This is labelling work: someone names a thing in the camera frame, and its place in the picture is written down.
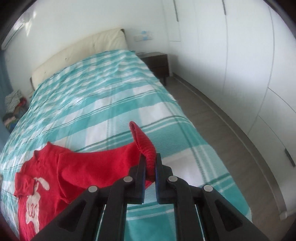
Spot red knit sweater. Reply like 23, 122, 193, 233
14, 121, 156, 240

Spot pile of clothes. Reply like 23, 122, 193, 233
2, 90, 27, 133

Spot teal plaid bed cover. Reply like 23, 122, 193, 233
1, 50, 252, 235

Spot blue curtain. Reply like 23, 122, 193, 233
0, 51, 13, 152

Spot white wardrobe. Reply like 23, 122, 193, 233
163, 1, 295, 209

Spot dark wooden nightstand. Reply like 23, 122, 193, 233
137, 52, 170, 86

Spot cream padded headboard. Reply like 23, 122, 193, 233
30, 28, 128, 90

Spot white air conditioner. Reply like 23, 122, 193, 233
1, 13, 31, 50

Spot white wall outlet panel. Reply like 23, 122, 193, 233
134, 31, 153, 42

